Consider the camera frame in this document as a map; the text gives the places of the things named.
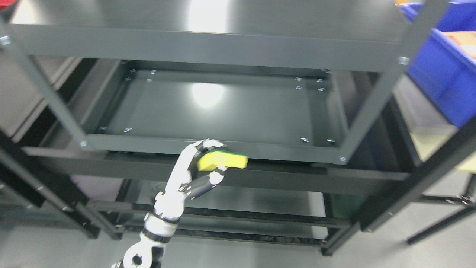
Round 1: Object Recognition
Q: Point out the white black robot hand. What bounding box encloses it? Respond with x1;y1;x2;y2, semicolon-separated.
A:
154;139;227;222

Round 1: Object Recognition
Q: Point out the green yellow sponge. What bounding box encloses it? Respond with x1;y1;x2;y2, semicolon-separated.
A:
197;148;248;171

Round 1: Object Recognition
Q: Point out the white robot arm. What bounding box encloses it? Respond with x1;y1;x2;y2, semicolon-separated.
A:
111;213;180;268

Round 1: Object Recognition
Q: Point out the dark metal shelf rack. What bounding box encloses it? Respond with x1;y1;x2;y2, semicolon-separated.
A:
0;0;476;257

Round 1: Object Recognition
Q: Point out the black rack beside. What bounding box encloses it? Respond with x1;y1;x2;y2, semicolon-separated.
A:
358;118;476;245

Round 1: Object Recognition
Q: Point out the blue plastic bin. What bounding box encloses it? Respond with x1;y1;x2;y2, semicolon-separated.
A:
407;0;476;128

